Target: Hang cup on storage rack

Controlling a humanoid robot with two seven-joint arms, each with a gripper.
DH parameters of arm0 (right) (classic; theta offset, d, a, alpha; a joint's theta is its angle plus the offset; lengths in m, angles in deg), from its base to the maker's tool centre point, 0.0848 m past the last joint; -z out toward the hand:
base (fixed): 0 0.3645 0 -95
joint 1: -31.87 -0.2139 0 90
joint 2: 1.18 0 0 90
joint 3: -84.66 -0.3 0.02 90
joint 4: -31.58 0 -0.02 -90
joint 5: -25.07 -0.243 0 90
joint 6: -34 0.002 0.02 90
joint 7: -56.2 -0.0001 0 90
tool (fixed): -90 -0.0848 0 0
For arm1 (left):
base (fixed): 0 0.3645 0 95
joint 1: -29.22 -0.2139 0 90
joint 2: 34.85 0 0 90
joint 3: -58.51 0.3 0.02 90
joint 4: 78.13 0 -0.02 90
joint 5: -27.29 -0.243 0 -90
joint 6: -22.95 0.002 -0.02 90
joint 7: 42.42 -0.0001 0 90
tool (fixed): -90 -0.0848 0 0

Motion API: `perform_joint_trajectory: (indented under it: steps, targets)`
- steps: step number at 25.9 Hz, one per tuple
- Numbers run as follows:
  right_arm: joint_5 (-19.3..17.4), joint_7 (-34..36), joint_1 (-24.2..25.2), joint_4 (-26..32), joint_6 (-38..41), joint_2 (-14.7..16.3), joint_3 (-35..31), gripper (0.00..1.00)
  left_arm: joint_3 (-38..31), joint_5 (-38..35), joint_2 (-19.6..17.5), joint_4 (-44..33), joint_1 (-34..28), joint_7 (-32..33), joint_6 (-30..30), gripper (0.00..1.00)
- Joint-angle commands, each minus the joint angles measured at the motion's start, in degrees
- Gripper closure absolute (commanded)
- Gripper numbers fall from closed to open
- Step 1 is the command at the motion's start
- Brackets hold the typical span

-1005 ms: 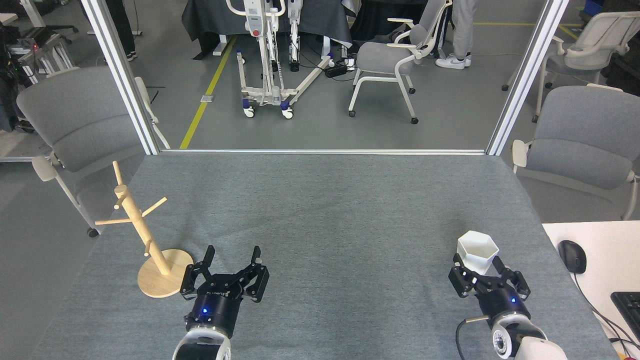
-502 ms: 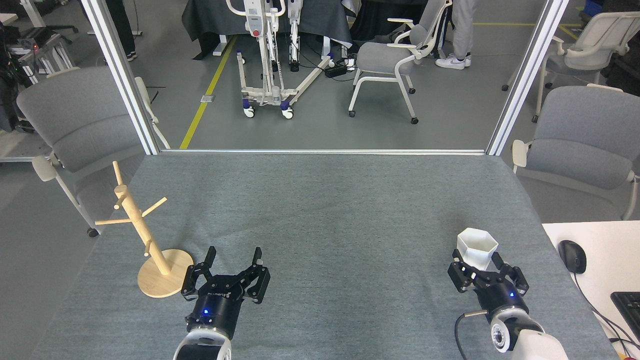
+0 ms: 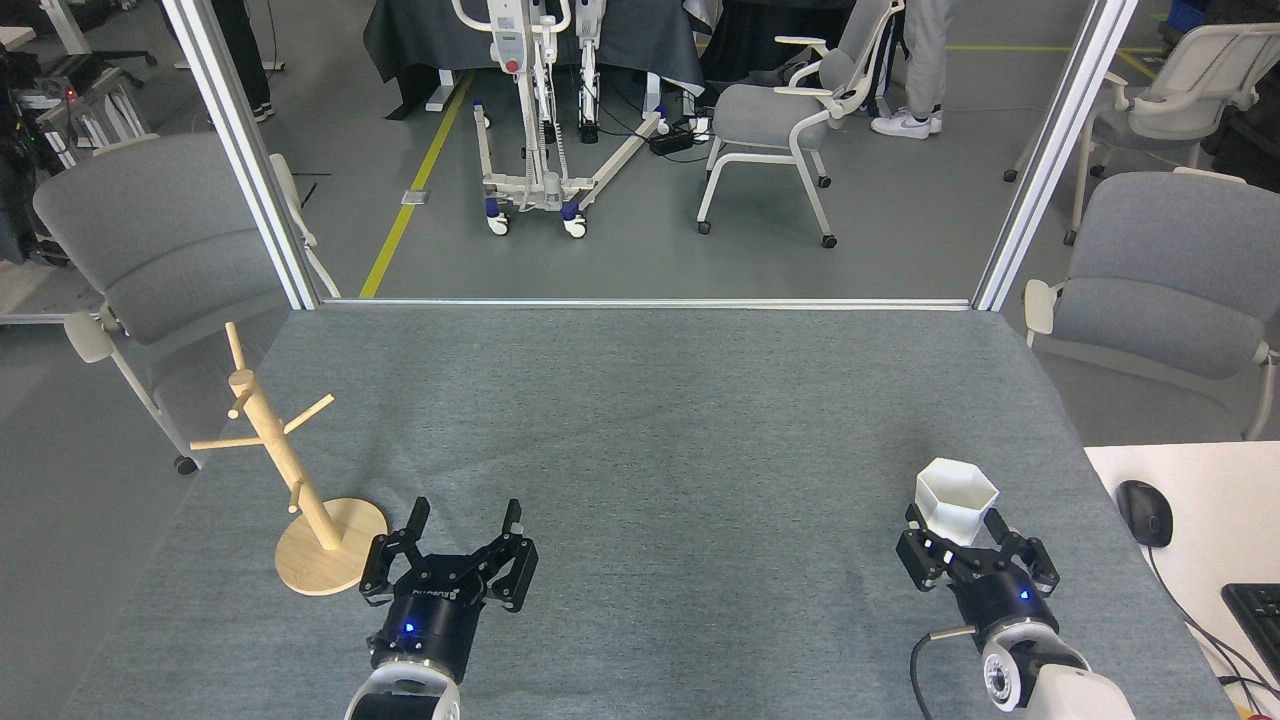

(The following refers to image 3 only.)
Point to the silver frame post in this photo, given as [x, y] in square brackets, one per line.
[245, 150]
[1050, 150]

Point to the black power strip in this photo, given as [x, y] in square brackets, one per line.
[672, 140]

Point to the wooden cup rack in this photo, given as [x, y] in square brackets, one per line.
[320, 560]

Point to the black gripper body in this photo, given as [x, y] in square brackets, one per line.
[435, 620]
[995, 600]

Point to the white hexagonal cup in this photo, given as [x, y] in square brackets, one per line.
[955, 500]

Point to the grey chair with white frame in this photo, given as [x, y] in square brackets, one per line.
[1150, 125]
[770, 115]

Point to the grey chair with cream frame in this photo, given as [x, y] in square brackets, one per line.
[1170, 290]
[160, 240]

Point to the table with black cloth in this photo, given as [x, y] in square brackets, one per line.
[420, 35]

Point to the metal equipment cart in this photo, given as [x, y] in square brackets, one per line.
[85, 110]

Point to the white desk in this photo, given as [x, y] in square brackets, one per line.
[1220, 500]

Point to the silver table edge rail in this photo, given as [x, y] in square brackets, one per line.
[650, 303]

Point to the white wheeled stand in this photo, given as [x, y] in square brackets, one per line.
[545, 190]

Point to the black keyboard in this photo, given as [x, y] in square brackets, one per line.
[1260, 625]

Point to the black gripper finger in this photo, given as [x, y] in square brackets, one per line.
[512, 570]
[378, 575]
[1035, 565]
[920, 565]

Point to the black computer mouse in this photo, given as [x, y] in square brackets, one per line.
[1146, 512]

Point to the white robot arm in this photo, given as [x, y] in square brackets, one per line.
[405, 700]
[1060, 690]

